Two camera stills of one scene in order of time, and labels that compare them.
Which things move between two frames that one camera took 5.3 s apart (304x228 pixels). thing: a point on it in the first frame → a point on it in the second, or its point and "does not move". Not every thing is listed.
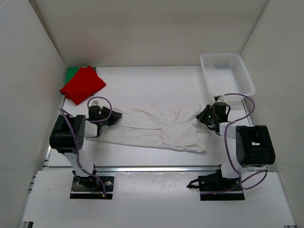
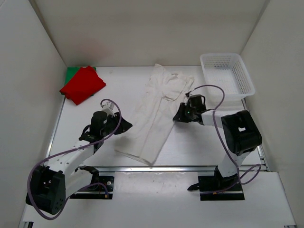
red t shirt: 84,84 does not move
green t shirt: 71,72 does not move
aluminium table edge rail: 135,169 does not move
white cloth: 175,126 → 160,106
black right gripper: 202,117 → 179,116
